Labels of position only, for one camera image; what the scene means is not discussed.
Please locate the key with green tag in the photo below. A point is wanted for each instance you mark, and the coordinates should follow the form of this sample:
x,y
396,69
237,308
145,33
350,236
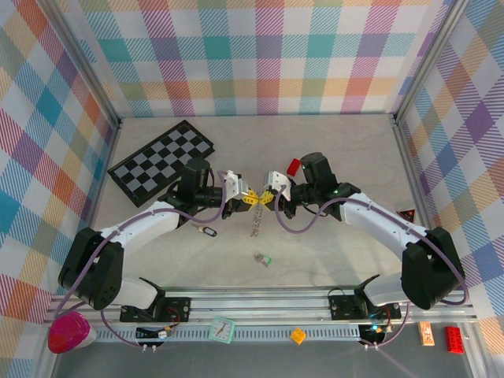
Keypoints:
x,y
264,260

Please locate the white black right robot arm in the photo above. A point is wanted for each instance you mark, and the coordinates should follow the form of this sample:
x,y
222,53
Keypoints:
x,y
378,220

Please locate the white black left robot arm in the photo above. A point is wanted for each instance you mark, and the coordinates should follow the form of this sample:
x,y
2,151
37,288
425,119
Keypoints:
x,y
145,226

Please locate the small red block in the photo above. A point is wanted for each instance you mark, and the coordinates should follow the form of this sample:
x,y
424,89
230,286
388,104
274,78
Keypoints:
x,y
292,167

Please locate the black grey chessboard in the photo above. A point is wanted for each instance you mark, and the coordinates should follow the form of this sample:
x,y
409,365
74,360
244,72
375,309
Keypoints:
x,y
157,161

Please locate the key with black tag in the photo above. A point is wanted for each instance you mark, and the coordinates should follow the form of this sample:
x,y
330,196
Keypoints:
x,y
208,231

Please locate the black red triangle sign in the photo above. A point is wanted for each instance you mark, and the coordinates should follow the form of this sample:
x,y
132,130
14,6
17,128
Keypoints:
x,y
407,216

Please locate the teal square clock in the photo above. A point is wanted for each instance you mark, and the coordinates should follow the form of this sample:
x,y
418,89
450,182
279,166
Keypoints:
x,y
221,329

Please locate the orange toy brick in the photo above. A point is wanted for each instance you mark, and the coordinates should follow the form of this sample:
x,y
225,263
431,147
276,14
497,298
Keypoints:
x,y
298,336

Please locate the wooden printed block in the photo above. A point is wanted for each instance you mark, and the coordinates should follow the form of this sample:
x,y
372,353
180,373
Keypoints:
x,y
426,334

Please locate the pink plastic cup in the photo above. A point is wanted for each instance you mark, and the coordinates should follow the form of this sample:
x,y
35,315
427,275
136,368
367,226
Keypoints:
x,y
67,332

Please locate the red toy brick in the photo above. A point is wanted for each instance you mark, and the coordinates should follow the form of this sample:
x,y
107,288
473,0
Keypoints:
x,y
455,339

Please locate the aluminium side rail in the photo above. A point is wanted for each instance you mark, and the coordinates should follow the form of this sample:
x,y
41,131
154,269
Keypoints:
x,y
114,136
407,157

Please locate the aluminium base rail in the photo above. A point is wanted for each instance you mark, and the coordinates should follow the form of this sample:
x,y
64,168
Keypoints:
x,y
256,305

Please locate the aluminium frame post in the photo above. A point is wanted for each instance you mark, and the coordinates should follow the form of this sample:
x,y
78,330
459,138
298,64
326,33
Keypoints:
x,y
88,67
428,59

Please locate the black connector bracket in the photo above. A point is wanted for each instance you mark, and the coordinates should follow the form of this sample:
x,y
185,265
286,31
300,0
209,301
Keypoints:
x,y
147,334
370,334

